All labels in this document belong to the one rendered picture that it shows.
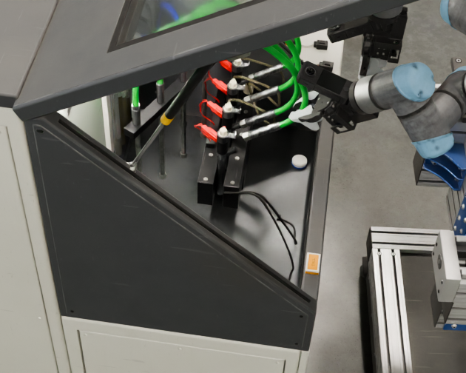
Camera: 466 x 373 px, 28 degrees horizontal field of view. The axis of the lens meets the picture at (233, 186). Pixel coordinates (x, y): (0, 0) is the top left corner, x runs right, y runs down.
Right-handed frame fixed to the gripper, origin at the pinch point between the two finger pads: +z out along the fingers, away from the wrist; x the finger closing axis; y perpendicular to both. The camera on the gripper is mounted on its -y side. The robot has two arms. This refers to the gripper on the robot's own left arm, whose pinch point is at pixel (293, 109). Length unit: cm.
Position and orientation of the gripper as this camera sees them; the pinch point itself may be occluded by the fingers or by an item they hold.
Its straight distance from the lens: 203.4
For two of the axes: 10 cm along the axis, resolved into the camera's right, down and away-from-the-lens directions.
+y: 7.0, 5.5, 4.5
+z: -6.1, 1.3, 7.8
